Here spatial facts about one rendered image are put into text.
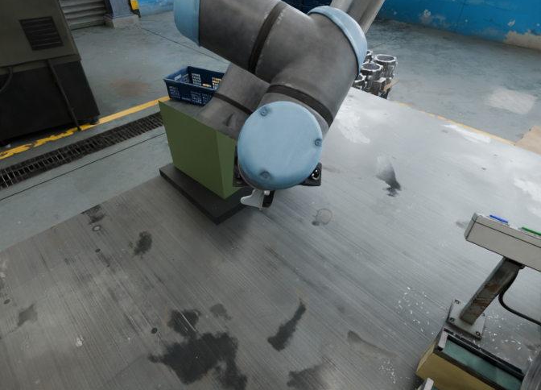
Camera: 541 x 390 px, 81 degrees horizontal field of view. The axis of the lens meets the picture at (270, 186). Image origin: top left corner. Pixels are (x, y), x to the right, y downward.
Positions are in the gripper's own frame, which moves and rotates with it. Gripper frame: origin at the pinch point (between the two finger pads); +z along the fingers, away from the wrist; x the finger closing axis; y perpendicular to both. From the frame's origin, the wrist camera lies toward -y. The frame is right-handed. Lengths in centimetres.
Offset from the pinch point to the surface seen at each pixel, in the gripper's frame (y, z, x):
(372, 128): -48, 56, -28
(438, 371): -32.0, -14.6, 34.2
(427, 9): -288, 411, -333
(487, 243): -37.1, -19.0, 10.6
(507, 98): -269, 229, -121
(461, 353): -33.4, -18.5, 29.3
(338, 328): -17.8, -1.3, 32.1
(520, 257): -40.9, -21.5, 12.3
